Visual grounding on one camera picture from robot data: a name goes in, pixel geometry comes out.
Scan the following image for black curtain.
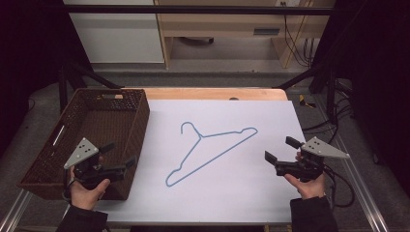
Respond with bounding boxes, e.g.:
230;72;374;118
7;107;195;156
0;0;95;159
310;0;410;189

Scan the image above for person's left hand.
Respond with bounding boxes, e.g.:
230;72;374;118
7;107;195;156
69;156;111;211

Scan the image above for black floor cables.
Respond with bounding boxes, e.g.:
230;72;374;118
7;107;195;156
302;78;356;146

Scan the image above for black metal crossbar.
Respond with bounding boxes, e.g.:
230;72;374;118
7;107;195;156
62;4;335;15

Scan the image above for aluminium rail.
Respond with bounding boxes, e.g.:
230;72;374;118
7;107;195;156
0;188;34;232
333;134;392;232

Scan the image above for blue wire clothes hanger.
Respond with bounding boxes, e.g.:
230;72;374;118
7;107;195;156
165;121;259;188

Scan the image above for white cabinet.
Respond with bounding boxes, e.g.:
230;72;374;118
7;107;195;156
63;0;165;64

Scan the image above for white paper sheet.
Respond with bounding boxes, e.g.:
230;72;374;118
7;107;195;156
96;99;308;224

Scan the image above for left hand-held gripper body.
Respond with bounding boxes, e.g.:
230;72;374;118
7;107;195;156
63;137;128;191

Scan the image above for yellow and black tool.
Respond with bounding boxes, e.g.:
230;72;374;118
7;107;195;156
298;94;317;109

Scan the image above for wooden table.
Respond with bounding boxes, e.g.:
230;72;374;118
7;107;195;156
122;87;289;102

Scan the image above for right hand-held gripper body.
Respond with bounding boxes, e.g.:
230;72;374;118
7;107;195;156
275;136;351;183

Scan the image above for right hand-held gripper cable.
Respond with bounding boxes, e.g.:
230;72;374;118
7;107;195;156
323;164;356;209

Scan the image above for brown woven basket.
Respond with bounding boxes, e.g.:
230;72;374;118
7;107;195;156
17;88;151;201

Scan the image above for black metal stand leg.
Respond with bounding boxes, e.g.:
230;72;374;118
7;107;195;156
273;59;338;125
57;60;125;113

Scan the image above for black hanging cables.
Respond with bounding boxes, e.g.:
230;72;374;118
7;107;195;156
279;1;316;68

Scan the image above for person's right hand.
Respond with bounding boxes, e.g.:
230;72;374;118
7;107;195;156
283;151;327;201

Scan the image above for light wooden desk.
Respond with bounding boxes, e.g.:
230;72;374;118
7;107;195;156
154;0;337;70

